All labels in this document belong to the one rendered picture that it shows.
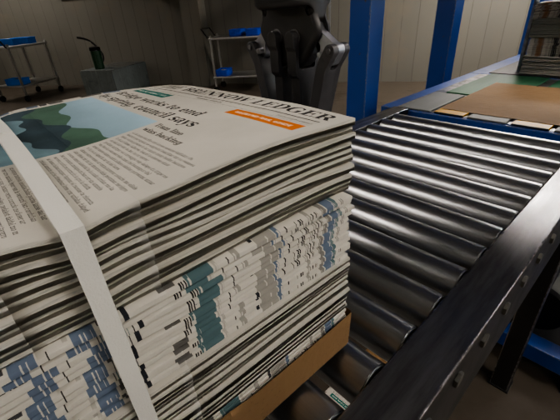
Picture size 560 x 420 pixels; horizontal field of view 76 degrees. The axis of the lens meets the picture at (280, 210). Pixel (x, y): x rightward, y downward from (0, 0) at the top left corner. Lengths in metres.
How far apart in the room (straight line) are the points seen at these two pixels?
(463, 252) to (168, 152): 0.44
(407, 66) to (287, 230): 5.80
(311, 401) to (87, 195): 0.25
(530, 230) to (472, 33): 5.51
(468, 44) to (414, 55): 0.71
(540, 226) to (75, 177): 0.60
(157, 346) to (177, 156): 0.11
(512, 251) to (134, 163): 0.49
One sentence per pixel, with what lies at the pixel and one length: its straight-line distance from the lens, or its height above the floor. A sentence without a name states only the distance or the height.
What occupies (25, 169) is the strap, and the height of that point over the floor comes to 1.04.
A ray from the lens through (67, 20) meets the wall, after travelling 7.88.
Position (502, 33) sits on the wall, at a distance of 6.16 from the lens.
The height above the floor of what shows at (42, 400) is 0.95.
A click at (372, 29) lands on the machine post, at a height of 1.02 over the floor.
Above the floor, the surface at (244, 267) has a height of 0.96.
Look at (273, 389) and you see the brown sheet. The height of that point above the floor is 0.84.
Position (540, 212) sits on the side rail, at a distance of 0.69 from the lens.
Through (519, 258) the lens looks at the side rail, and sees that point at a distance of 0.56.
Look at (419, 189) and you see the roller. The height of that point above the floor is 0.80.
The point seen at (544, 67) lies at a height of 0.83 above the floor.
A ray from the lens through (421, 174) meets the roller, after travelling 0.77.
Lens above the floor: 1.10
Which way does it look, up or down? 30 degrees down
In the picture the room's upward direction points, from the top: 4 degrees counter-clockwise
